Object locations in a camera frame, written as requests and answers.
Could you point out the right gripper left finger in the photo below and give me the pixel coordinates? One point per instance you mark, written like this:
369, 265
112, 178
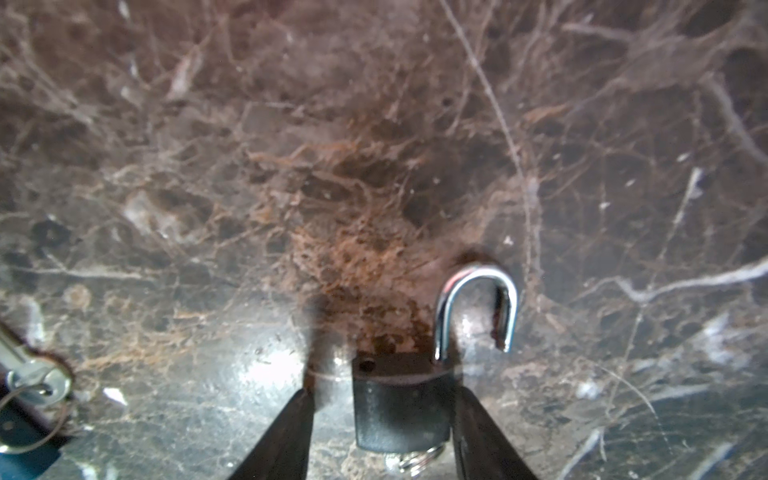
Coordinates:
283, 450

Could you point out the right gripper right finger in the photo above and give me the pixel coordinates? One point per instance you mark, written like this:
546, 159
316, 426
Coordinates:
482, 451

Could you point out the small black padlock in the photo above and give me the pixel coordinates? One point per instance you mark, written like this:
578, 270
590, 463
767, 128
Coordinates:
403, 402

